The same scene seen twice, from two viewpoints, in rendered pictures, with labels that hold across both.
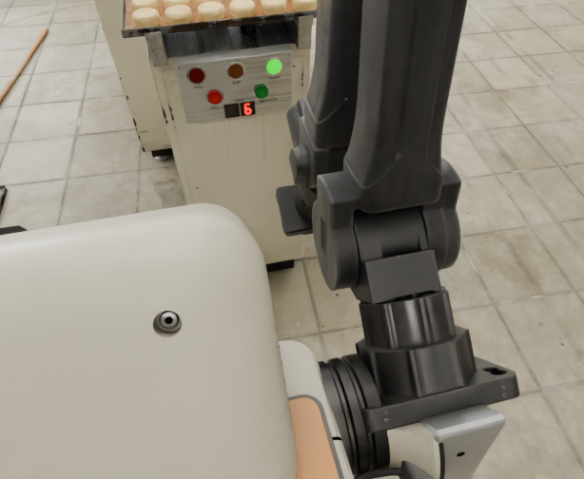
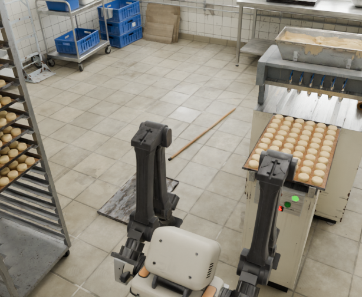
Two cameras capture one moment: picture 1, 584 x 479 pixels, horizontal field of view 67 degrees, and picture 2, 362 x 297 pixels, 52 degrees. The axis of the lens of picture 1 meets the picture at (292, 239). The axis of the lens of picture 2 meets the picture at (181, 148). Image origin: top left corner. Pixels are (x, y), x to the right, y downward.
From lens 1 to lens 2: 0.99 m
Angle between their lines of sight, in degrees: 33
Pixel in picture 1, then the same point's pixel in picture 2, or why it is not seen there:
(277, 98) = (293, 210)
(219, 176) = not seen: hidden behind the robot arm
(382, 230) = (250, 266)
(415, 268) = (251, 277)
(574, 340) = not seen: outside the picture
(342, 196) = (243, 254)
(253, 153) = (279, 225)
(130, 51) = not seen: hidden behind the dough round
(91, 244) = (193, 240)
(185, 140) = (252, 207)
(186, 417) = (193, 266)
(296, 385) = (215, 285)
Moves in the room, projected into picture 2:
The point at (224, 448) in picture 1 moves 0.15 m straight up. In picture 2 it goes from (195, 273) to (195, 239)
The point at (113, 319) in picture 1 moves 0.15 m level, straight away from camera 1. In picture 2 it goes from (191, 250) to (190, 214)
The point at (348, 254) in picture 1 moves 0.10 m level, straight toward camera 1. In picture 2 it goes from (240, 267) to (218, 284)
